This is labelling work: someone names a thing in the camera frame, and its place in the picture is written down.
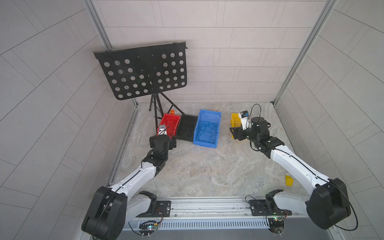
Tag blue cable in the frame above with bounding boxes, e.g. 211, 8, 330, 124
197, 119, 217, 143

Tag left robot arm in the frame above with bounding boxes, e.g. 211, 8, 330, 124
81, 135, 177, 240

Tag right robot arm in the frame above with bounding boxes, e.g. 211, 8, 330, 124
230, 117, 356, 230

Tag yellow plastic bin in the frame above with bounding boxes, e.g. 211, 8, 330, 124
230, 113, 242, 128

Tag red plastic bin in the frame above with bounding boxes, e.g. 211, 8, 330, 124
157, 114, 181, 137

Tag black plastic bin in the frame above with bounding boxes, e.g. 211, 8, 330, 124
176, 115, 198, 142

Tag blue plastic bin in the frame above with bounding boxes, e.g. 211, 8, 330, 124
193, 110, 222, 149

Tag small yellow block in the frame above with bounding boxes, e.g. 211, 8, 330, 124
285, 175, 294, 187

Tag black perforated music stand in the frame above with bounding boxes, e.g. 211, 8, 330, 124
94, 42, 188, 124

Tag left controller board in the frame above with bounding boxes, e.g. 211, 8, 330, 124
138, 221, 161, 236

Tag controller board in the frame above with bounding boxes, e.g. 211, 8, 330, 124
268, 218, 285, 235
138, 221, 161, 236

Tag right controller board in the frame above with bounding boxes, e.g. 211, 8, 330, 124
268, 218, 285, 235

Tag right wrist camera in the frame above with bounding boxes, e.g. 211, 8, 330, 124
238, 111, 251, 131

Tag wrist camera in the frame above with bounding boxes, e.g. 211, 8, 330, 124
158, 125, 168, 136
238, 111, 251, 131

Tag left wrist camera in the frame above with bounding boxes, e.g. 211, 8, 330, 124
158, 125, 168, 136

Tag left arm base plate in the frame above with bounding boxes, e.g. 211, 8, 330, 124
138, 201, 172, 218

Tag aluminium rail frame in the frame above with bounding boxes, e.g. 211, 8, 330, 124
80, 196, 343, 240

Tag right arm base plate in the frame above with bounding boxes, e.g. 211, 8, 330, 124
246, 199, 292, 217

